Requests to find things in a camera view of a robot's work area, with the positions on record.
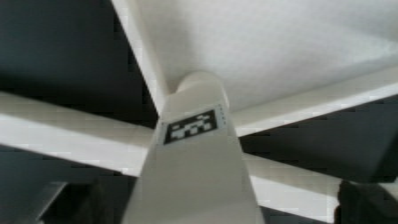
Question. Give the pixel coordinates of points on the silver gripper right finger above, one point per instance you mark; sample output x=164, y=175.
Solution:
x=368, y=205

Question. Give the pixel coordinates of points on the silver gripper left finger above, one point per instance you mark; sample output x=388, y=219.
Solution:
x=75, y=203

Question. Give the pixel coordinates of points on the white front fence bar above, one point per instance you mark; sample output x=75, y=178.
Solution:
x=315, y=143

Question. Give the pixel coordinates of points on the white desk leg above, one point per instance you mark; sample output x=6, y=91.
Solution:
x=194, y=189

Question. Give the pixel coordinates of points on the white desk top tray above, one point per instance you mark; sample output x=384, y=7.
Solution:
x=301, y=52

